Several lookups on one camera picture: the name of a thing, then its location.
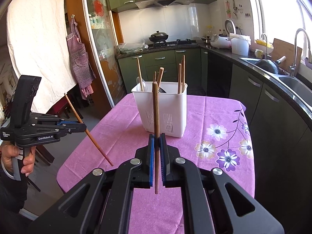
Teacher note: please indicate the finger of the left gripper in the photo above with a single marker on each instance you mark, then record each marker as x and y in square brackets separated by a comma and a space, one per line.
[65, 122]
[73, 127]

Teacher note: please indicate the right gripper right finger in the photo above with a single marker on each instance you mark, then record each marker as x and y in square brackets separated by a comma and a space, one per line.
[169, 172]

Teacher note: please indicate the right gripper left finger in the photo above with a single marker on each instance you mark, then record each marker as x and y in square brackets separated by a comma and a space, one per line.
[143, 177]

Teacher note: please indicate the light bamboo chopstick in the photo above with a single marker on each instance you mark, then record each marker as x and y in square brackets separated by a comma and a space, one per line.
[183, 71]

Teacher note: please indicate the green lower kitchen cabinets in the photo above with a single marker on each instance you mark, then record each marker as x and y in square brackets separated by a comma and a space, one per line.
[169, 60]

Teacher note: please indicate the person's left hand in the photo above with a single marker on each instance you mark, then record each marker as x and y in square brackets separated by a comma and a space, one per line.
[9, 151]

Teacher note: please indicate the white plastic utensil holder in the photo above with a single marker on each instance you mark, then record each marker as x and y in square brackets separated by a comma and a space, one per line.
[172, 108]

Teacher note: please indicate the purple checked apron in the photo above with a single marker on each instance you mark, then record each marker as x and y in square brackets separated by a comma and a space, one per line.
[79, 59]

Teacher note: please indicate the brown bamboo chopstick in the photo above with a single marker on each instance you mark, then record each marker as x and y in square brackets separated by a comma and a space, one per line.
[140, 76]
[155, 77]

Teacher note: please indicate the white spoon in holder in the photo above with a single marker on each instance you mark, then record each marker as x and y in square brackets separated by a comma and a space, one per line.
[138, 85]

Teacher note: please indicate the white hanging cloth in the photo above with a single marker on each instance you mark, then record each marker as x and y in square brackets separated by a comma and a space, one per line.
[36, 40]

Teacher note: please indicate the black gas stove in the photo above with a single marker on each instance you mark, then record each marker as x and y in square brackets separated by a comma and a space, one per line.
[175, 43]

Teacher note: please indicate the glass sliding door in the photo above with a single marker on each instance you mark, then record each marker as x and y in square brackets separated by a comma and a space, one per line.
[102, 38]

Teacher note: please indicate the black wok with lid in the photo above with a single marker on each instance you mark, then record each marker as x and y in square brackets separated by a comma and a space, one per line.
[158, 37]

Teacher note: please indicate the white rice cooker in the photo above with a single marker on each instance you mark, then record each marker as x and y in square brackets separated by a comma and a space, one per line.
[220, 42]

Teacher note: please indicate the white plastic bucket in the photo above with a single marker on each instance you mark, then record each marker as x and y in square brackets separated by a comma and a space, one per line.
[240, 44]

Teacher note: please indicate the black frying pan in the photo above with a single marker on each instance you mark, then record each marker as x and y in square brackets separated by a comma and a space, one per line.
[269, 65]

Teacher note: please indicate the stainless steel sink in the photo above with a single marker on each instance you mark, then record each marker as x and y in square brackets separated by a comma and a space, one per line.
[293, 87]

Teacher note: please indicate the wooden cutting board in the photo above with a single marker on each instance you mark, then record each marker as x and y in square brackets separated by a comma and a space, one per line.
[280, 49]

